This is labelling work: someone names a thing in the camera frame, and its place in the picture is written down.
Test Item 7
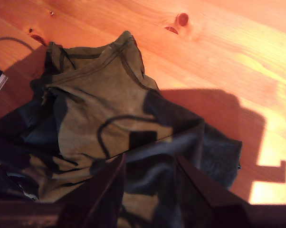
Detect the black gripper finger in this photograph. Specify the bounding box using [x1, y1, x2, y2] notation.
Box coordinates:
[176, 153, 251, 205]
[59, 153, 126, 205]

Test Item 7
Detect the dark green underwear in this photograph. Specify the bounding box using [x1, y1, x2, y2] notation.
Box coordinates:
[0, 30, 243, 228]

